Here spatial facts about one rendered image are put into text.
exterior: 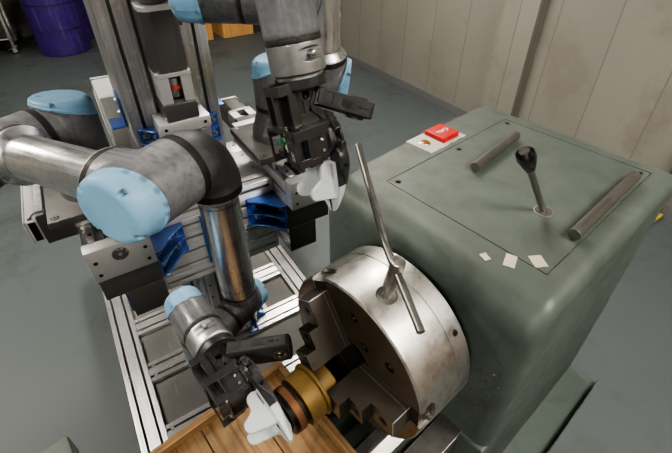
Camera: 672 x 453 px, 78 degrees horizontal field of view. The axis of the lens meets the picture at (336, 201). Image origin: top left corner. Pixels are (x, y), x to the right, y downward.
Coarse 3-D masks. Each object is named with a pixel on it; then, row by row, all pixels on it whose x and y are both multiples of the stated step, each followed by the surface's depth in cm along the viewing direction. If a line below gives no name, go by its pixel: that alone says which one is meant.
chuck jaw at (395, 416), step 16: (368, 368) 69; (336, 384) 67; (352, 384) 67; (368, 384) 67; (384, 384) 66; (336, 400) 65; (352, 400) 64; (368, 400) 64; (384, 400) 64; (400, 400) 64; (368, 416) 65; (384, 416) 62; (400, 416) 62; (416, 416) 63
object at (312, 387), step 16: (304, 368) 67; (320, 368) 68; (288, 384) 66; (304, 384) 65; (320, 384) 65; (288, 400) 64; (304, 400) 64; (320, 400) 65; (288, 416) 63; (304, 416) 63; (320, 416) 65
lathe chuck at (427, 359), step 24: (336, 264) 74; (360, 264) 71; (384, 264) 70; (312, 288) 74; (336, 288) 67; (360, 288) 65; (408, 288) 66; (360, 312) 64; (384, 312) 62; (432, 312) 65; (360, 336) 67; (384, 336) 61; (408, 336) 62; (432, 336) 63; (384, 360) 64; (408, 360) 60; (432, 360) 62; (408, 384) 61; (432, 384) 62; (456, 384) 67; (432, 408) 65; (384, 432) 75; (408, 432) 67
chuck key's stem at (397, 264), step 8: (400, 256) 59; (392, 264) 58; (400, 264) 58; (392, 272) 59; (400, 272) 59; (384, 280) 62; (392, 280) 60; (384, 288) 62; (392, 288) 61; (384, 296) 64
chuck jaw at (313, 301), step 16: (320, 288) 72; (304, 304) 69; (320, 304) 69; (320, 320) 68; (336, 320) 70; (304, 336) 70; (320, 336) 68; (336, 336) 70; (304, 352) 68; (320, 352) 68; (336, 352) 70
